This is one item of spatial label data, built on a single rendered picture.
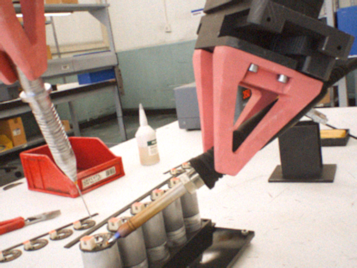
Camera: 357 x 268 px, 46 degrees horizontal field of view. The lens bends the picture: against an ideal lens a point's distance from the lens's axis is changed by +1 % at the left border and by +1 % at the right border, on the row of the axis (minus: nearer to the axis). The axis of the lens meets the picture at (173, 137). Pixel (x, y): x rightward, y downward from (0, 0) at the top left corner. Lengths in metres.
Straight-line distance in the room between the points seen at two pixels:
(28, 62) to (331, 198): 0.36
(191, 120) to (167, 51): 5.10
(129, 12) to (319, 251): 6.07
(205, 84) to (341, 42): 0.09
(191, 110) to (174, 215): 0.55
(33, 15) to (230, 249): 0.24
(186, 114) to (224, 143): 0.63
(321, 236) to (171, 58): 5.60
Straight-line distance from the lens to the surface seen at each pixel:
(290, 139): 0.52
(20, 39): 0.20
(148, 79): 6.24
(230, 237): 0.38
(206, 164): 0.27
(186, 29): 5.78
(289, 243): 0.39
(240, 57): 0.24
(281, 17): 0.24
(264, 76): 0.26
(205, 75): 0.29
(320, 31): 0.25
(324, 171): 0.55
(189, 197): 0.37
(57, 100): 3.21
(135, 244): 0.30
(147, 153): 0.68
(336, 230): 0.41
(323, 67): 0.26
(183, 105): 0.88
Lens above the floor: 0.93
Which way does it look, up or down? 12 degrees down
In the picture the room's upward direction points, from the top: 9 degrees counter-clockwise
